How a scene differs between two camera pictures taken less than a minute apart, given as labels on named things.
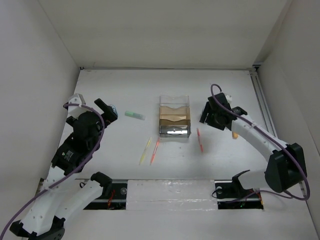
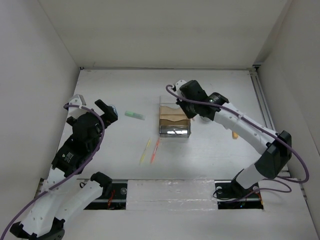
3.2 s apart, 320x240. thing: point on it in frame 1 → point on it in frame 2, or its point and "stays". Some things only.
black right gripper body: (212, 120) → (189, 107)
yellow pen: (145, 149) stays
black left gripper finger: (110, 114) stays
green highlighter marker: (135, 115) stays
